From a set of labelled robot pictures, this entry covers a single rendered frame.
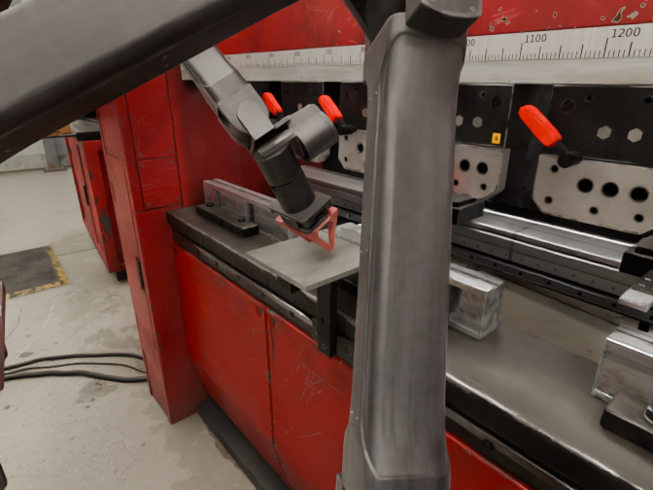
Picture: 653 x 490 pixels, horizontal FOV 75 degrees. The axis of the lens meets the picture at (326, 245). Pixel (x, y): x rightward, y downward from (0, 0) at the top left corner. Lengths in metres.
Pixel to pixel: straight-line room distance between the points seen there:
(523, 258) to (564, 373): 0.32
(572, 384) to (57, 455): 1.74
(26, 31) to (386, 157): 0.21
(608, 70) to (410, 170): 0.38
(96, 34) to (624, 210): 0.56
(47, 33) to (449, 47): 0.23
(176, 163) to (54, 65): 1.25
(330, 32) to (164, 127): 0.76
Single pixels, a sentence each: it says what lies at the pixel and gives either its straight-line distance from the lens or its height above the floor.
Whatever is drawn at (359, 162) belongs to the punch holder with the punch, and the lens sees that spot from 0.85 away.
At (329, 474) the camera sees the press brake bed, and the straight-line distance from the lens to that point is 1.14.
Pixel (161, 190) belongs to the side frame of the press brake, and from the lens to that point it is 1.52.
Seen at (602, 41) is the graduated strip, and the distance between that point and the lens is 0.63.
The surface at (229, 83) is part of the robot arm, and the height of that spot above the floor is 1.29.
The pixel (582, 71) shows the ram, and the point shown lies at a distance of 0.63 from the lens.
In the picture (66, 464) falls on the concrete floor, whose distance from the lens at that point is 1.96.
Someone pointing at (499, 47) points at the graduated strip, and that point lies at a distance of 0.68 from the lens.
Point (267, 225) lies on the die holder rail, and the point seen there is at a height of 0.91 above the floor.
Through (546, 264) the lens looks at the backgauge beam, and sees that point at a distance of 0.99.
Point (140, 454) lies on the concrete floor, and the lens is 1.88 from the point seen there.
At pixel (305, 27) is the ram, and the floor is 1.39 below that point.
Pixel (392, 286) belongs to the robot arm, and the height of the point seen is 1.18.
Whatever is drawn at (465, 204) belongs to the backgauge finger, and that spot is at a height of 1.02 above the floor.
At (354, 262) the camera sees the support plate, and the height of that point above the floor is 1.00.
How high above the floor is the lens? 1.30
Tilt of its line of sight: 22 degrees down
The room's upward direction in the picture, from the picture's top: straight up
